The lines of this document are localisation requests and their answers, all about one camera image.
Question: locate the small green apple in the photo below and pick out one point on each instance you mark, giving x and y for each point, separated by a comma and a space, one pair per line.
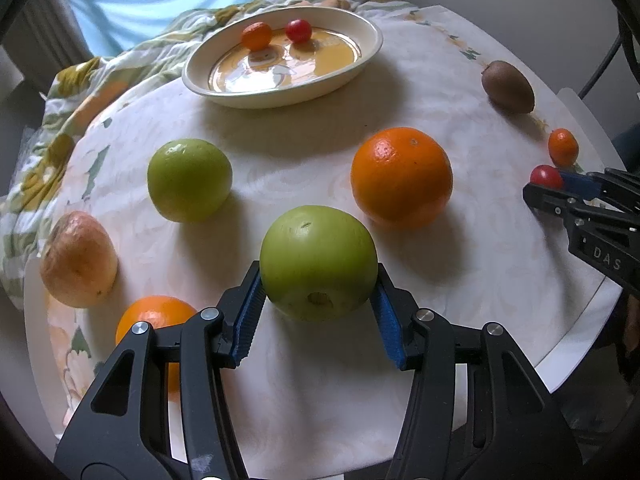
190, 180

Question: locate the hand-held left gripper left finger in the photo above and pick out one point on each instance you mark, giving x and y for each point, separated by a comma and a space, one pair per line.
247, 320

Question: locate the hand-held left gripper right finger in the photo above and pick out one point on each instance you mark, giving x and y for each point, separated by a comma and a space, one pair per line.
387, 325

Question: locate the grey curtain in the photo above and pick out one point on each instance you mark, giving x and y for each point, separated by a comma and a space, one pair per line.
50, 30

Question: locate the large green apple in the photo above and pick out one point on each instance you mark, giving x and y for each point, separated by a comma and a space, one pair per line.
315, 255

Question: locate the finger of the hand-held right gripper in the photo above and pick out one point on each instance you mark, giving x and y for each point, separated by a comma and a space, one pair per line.
547, 200
580, 184

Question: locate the large orange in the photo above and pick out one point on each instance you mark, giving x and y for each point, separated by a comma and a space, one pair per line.
400, 180
150, 312

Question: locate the yellow-red apple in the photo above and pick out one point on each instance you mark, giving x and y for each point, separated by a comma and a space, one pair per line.
77, 260

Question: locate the small mandarin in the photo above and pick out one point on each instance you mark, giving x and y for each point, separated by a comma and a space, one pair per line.
563, 147
257, 36

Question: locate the cream ceramic bowl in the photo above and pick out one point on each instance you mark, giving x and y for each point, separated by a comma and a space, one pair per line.
280, 97

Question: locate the red cherry tomato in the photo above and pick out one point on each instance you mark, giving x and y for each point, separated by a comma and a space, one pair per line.
545, 177
298, 30

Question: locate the brown kiwi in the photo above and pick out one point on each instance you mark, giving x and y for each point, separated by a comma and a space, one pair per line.
507, 87

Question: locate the white floral tablecloth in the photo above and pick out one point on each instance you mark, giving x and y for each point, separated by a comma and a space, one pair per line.
280, 160

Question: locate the floral striped blanket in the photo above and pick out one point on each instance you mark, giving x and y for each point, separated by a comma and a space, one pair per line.
150, 55

